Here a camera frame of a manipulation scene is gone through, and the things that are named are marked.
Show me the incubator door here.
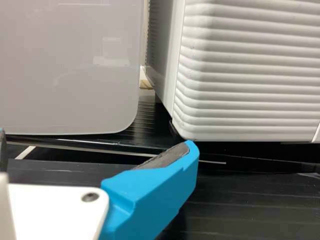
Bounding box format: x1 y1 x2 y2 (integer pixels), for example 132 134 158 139
171 0 320 144

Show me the black platform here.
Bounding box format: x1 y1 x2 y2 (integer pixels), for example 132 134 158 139
6 156 320 240
4 99 320 174

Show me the white incubator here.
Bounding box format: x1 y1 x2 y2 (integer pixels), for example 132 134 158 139
146 0 188 118

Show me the white box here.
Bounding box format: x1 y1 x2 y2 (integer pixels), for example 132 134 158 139
0 0 151 137

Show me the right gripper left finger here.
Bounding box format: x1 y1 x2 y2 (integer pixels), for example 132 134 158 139
0 126 9 174

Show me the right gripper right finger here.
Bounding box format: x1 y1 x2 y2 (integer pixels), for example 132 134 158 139
98 139 200 240

